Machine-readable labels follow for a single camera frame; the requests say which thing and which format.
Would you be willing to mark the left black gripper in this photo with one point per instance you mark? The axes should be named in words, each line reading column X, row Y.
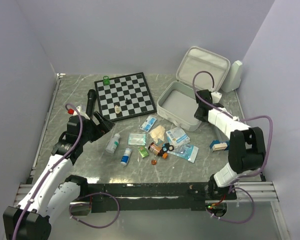
column 103, row 127

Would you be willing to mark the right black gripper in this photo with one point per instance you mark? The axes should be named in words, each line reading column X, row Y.
column 196, row 115

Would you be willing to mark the white bottle green label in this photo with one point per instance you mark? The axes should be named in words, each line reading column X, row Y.
column 113, row 143

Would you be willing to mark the white medicine kit case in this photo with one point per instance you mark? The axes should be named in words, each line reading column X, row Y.
column 177, row 103

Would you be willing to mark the bandage strips bag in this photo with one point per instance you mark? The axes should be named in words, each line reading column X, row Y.
column 137, row 139

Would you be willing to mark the white bottle blue label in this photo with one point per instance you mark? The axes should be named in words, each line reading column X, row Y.
column 126, row 156

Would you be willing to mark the green sachet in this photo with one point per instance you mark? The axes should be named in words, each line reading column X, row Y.
column 143, row 151

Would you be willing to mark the alcohol wipes bag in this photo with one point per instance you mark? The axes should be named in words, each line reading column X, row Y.
column 148, row 123

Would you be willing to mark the cream gloves packet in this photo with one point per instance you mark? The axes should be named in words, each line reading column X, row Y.
column 158, row 134

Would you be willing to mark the brown medicine bottle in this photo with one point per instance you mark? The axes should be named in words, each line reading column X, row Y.
column 157, row 150

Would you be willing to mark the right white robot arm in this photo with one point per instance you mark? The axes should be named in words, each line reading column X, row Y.
column 246, row 150

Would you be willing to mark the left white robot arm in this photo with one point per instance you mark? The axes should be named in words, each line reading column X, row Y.
column 35, row 214

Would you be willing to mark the cream chess piece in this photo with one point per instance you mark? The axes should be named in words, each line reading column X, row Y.
column 117, row 109

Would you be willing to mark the white wedge device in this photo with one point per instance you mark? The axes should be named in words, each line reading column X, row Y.
column 233, row 78

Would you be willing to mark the black white chessboard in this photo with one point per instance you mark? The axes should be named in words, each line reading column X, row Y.
column 133, row 87

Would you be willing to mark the green toy padlock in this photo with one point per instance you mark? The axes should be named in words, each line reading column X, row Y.
column 106, row 80

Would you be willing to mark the blue wooden block toy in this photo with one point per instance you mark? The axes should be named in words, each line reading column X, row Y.
column 217, row 145

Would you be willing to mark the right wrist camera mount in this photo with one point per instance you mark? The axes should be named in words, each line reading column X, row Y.
column 216, row 97

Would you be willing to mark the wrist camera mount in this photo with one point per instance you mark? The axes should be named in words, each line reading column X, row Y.
column 81, row 109
column 216, row 97

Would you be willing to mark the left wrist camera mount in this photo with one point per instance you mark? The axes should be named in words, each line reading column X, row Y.
column 81, row 109

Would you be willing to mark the black wireless microphone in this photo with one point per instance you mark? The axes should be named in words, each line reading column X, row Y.
column 91, row 99

